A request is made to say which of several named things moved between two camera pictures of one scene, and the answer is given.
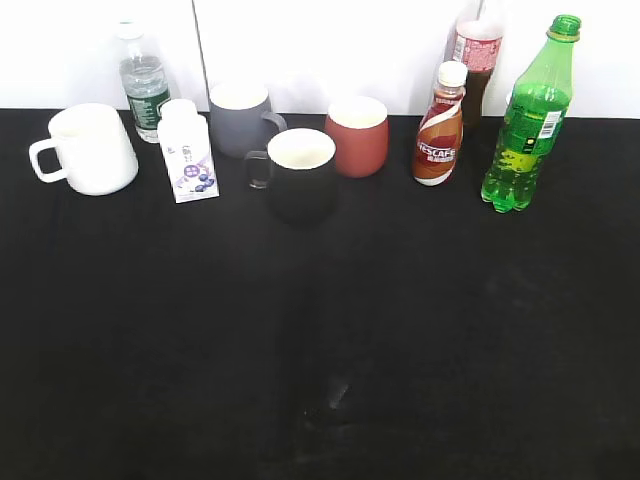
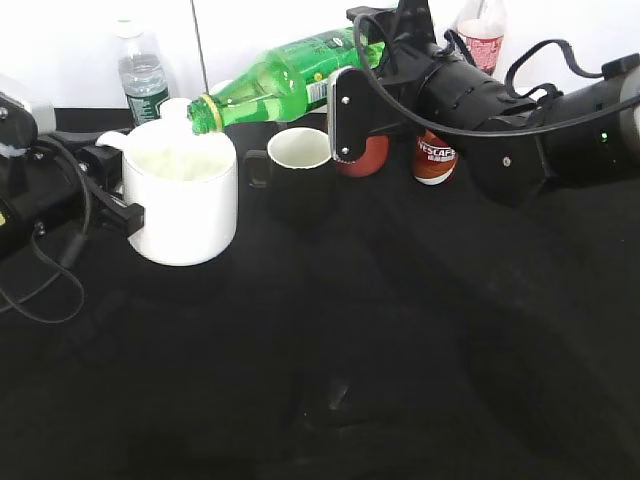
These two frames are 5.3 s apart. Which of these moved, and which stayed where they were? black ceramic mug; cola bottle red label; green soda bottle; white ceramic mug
Moved: green soda bottle; white ceramic mug
Stayed: cola bottle red label; black ceramic mug
